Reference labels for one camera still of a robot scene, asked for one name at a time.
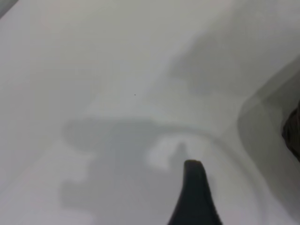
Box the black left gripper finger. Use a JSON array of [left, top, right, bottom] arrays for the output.
[[166, 159, 224, 225]]

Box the black woven wicker basket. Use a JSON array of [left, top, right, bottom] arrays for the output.
[[281, 100, 300, 163]]

